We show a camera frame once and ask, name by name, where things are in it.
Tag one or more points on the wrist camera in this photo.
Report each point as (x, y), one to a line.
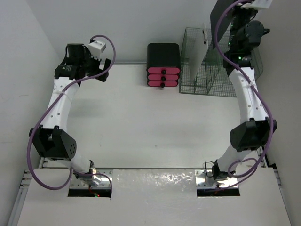
(96, 49)
(257, 4)

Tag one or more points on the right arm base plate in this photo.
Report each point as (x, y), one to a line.
(204, 180)

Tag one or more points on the pink top drawer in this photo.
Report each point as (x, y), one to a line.
(168, 70)

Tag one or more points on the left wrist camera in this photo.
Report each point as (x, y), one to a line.
(96, 49)

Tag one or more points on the transparent clipboard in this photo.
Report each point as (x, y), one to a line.
(198, 52)

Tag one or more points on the black drawer cabinet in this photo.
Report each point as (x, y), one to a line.
(163, 55)

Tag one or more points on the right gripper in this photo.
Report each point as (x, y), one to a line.
(252, 12)

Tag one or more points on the pink bottom drawer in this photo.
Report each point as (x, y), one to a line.
(162, 84)

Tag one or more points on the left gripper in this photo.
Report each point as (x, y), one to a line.
(87, 56)

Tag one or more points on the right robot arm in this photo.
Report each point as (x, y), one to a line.
(256, 123)

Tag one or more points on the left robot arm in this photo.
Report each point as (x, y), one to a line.
(51, 139)

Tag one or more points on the green wire mesh organizer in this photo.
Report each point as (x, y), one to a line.
(211, 78)

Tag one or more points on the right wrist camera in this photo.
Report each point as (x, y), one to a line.
(257, 4)

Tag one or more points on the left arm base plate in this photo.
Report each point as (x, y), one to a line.
(101, 180)

